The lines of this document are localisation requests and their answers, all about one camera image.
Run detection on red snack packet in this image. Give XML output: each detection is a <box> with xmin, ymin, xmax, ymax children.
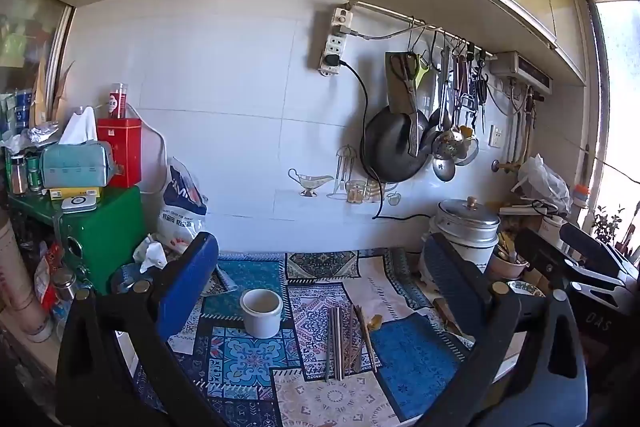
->
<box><xmin>34</xmin><ymin>242</ymin><xmax>64</xmax><ymax>308</ymax></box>

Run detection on green peeler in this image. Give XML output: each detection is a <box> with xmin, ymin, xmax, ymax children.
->
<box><xmin>415</xmin><ymin>57</ymin><xmax>432</xmax><ymax>90</ymax></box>

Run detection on window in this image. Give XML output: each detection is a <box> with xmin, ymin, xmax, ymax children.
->
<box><xmin>586</xmin><ymin>0</ymin><xmax>640</xmax><ymax>268</ymax></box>

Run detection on potted plant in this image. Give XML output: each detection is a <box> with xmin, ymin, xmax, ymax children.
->
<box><xmin>592</xmin><ymin>204</ymin><xmax>627</xmax><ymax>249</ymax></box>

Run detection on metal chopstick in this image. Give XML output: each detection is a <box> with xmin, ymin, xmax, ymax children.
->
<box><xmin>325</xmin><ymin>307</ymin><xmax>335</xmax><ymax>382</ymax></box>
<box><xmin>332</xmin><ymin>307</ymin><xmax>341</xmax><ymax>381</ymax></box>
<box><xmin>338</xmin><ymin>306</ymin><xmax>347</xmax><ymax>380</ymax></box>

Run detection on white printed plastic bag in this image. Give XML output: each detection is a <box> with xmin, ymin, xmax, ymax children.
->
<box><xmin>157</xmin><ymin>156</ymin><xmax>209</xmax><ymax>248</ymax></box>

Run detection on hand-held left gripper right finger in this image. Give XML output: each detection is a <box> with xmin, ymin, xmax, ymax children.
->
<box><xmin>415</xmin><ymin>233</ymin><xmax>589</xmax><ymax>427</ymax></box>

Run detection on glass cabinet door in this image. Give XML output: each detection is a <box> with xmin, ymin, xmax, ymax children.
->
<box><xmin>0</xmin><ymin>0</ymin><xmax>76</xmax><ymax>98</ymax></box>

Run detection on clear plastic bag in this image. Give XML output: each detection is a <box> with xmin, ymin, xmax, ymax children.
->
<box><xmin>517</xmin><ymin>154</ymin><xmax>574</xmax><ymax>214</ymax></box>

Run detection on wooden chopstick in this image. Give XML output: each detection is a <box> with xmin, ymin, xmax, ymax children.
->
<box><xmin>347</xmin><ymin>307</ymin><xmax>365</xmax><ymax>365</ymax></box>
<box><xmin>353</xmin><ymin>304</ymin><xmax>379</xmax><ymax>374</ymax></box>

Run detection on metal hanging rail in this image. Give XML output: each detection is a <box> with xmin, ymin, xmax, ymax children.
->
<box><xmin>350</xmin><ymin>1</ymin><xmax>499</xmax><ymax>60</ymax></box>

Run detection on kitchenware wall decal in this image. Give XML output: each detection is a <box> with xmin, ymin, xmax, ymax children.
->
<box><xmin>288</xmin><ymin>145</ymin><xmax>404</xmax><ymax>208</ymax></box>

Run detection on black power cable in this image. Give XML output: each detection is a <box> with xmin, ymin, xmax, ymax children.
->
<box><xmin>325</xmin><ymin>54</ymin><xmax>436</xmax><ymax>221</ymax></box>

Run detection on small white flat device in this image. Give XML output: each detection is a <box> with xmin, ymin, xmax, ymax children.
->
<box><xmin>61</xmin><ymin>195</ymin><xmax>97</xmax><ymax>213</ymax></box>

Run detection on white wall appliance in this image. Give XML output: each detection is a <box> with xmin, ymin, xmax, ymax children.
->
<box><xmin>488</xmin><ymin>51</ymin><xmax>554</xmax><ymax>96</ymax></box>

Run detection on teal tissue box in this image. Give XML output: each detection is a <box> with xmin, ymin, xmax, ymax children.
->
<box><xmin>41</xmin><ymin>107</ymin><xmax>116</xmax><ymax>188</ymax></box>

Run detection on metal skimmer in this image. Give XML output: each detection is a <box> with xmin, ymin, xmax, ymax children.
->
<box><xmin>432</xmin><ymin>52</ymin><xmax>464</xmax><ymax>161</ymax></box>

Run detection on white cable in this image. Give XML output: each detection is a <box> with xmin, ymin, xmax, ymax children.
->
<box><xmin>127</xmin><ymin>103</ymin><xmax>169</xmax><ymax>195</ymax></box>

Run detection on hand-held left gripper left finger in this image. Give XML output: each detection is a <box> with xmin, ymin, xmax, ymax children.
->
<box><xmin>55</xmin><ymin>231</ymin><xmax>226</xmax><ymax>427</ymax></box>

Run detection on stack of white paper cups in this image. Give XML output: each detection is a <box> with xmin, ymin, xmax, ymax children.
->
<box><xmin>0</xmin><ymin>217</ymin><xmax>54</xmax><ymax>344</ymax></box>

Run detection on patterned patchwork mat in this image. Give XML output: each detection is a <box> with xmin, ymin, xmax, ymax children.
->
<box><xmin>132</xmin><ymin>247</ymin><xmax>526</xmax><ymax>427</ymax></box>

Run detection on patterned ceramic bowl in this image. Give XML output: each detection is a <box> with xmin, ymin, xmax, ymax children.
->
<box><xmin>507</xmin><ymin>279</ymin><xmax>547</xmax><ymax>299</ymax></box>

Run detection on aluminium pot lid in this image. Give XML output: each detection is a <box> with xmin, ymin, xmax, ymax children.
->
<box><xmin>434</xmin><ymin>196</ymin><xmax>501</xmax><ymax>249</ymax></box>

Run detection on kitchen scissors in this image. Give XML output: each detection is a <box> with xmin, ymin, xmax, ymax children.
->
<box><xmin>391</xmin><ymin>53</ymin><xmax>421</xmax><ymax>158</ymax></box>

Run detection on green cans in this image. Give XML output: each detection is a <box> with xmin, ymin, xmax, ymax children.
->
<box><xmin>27</xmin><ymin>154</ymin><xmax>42</xmax><ymax>192</ymax></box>

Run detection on small metal cup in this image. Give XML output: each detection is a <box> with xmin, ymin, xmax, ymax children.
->
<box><xmin>52</xmin><ymin>267</ymin><xmax>79</xmax><ymax>303</ymax></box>

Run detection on brown paper bags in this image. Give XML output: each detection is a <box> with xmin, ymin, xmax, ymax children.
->
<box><xmin>30</xmin><ymin>57</ymin><xmax>76</xmax><ymax>128</ymax></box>

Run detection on blue tins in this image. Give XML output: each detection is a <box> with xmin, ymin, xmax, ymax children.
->
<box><xmin>14</xmin><ymin>89</ymin><xmax>34</xmax><ymax>135</ymax></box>

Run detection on bowl of utensils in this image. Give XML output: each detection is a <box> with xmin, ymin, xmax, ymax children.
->
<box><xmin>487</xmin><ymin>231</ymin><xmax>532</xmax><ymax>281</ymax></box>

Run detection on metal shaker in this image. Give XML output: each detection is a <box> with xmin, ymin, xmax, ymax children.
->
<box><xmin>11</xmin><ymin>155</ymin><xmax>29</xmax><ymax>196</ymax></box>

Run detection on red tin box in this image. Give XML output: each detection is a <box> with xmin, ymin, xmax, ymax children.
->
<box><xmin>96</xmin><ymin>118</ymin><xmax>143</xmax><ymax>188</ymax></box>

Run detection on long white power strip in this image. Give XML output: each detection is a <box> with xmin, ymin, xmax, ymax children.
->
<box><xmin>319</xmin><ymin>33</ymin><xmax>347</xmax><ymax>76</ymax></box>

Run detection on crumpled white paper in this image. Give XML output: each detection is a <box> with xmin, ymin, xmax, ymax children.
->
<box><xmin>132</xmin><ymin>234</ymin><xmax>169</xmax><ymax>276</ymax></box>

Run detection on grey cable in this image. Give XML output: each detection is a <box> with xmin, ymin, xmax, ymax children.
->
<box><xmin>345</xmin><ymin>24</ymin><xmax>427</xmax><ymax>42</ymax></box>

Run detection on metal ladle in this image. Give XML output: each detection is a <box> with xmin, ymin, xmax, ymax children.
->
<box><xmin>432</xmin><ymin>32</ymin><xmax>457</xmax><ymax>183</ymax></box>

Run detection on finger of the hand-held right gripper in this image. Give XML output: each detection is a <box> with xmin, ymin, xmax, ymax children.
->
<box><xmin>559</xmin><ymin>223</ymin><xmax>640</xmax><ymax>293</ymax></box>
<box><xmin>515</xmin><ymin>228</ymin><xmax>623</xmax><ymax>304</ymax></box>

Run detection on black handled scissors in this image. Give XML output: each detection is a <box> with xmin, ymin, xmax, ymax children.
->
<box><xmin>472</xmin><ymin>61</ymin><xmax>489</xmax><ymax>134</ymax></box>

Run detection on wire mesh strainer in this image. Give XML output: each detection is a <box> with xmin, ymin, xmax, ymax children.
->
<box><xmin>454</xmin><ymin>136</ymin><xmax>480</xmax><ymax>167</ymax></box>

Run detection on bottle with orange cap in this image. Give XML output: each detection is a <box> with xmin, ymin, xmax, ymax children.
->
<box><xmin>572</xmin><ymin>184</ymin><xmax>592</xmax><ymax>229</ymax></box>

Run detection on white ceramic cup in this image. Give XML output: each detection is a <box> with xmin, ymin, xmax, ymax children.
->
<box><xmin>239</xmin><ymin>288</ymin><xmax>284</xmax><ymax>339</ymax></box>

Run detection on flat yellow box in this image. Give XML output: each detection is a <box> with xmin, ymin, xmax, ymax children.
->
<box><xmin>42</xmin><ymin>187</ymin><xmax>103</xmax><ymax>199</ymax></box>

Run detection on black wok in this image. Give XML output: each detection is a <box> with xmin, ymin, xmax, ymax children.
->
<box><xmin>363</xmin><ymin>106</ymin><xmax>437</xmax><ymax>183</ymax></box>

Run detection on green metal cabinet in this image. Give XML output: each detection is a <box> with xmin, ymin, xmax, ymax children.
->
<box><xmin>7</xmin><ymin>186</ymin><xmax>146</xmax><ymax>295</ymax></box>

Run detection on red white cylindrical canister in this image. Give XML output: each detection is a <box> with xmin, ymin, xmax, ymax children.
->
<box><xmin>109</xmin><ymin>83</ymin><xmax>129</xmax><ymax>120</ymax></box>

